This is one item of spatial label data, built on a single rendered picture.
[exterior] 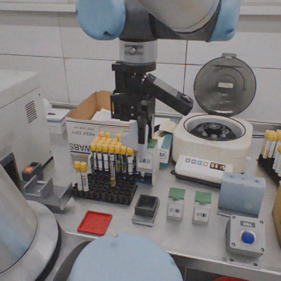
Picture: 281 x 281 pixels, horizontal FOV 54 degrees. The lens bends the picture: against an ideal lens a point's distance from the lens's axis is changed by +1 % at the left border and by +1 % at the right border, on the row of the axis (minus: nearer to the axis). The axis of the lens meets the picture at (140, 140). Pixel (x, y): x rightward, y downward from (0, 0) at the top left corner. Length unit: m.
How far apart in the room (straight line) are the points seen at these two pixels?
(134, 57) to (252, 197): 0.45
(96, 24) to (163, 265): 0.32
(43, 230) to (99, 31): 0.27
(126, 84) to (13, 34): 0.88
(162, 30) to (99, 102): 0.82
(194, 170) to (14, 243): 0.64
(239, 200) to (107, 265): 0.51
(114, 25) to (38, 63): 0.97
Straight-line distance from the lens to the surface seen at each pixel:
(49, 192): 0.79
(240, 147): 0.86
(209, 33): 0.40
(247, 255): 0.69
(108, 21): 0.41
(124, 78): 0.57
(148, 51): 0.54
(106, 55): 1.20
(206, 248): 0.69
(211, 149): 0.86
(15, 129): 0.83
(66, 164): 0.97
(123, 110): 0.58
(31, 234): 0.31
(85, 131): 0.94
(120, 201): 0.78
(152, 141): 0.64
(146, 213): 0.72
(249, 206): 0.77
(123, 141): 0.60
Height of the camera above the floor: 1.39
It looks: 28 degrees down
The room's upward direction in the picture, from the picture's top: straight up
